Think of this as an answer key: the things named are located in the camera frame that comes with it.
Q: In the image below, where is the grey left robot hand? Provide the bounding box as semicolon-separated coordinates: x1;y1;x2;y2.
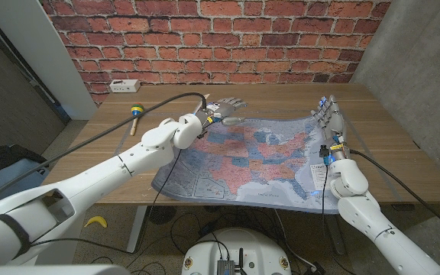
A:
195;97;248;133

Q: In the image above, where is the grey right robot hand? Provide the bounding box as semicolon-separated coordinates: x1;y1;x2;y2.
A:
310;95;353;162

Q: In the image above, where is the laminated United States map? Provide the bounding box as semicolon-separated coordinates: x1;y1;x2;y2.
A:
150;116;343;214

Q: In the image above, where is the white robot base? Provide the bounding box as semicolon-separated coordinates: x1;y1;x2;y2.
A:
181;228;293;275

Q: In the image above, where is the colourful wooden maraca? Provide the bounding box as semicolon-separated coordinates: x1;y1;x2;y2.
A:
129;102;145;137

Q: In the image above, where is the grey tape strip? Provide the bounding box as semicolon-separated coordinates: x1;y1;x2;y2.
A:
113;129;134;156
344;112;404;202

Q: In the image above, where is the white power strip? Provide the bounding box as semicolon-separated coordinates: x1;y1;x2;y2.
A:
108;79;141;94

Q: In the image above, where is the grey table leg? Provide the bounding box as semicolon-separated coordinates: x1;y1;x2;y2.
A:
322;212;347;256

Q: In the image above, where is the black round floor disc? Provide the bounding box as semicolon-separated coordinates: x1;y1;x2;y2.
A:
147;205;177;225

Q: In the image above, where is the white table leg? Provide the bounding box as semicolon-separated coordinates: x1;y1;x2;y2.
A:
126;205;148;254

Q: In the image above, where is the grey electronics box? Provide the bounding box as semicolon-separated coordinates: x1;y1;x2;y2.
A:
216;259;236;275

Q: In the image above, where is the yellow banana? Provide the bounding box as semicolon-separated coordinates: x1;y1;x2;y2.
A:
83;215;108;229

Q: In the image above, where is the black bag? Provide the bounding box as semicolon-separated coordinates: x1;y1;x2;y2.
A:
0;144;49;183

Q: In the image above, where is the blue storage bin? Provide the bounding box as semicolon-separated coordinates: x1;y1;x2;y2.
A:
0;158;51;207

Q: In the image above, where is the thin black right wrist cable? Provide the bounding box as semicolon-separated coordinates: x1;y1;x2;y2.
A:
318;144;331;230

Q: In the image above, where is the printed brick wall backdrop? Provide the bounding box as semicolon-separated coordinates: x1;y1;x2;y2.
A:
40;0;393;106

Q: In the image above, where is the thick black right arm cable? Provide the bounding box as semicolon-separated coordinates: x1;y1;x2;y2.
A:
349;148;440;240

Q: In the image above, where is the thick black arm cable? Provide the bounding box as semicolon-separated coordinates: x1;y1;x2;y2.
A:
0;92;209;209
349;148;440;240

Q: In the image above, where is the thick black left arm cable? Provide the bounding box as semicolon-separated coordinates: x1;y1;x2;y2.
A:
0;92;209;209

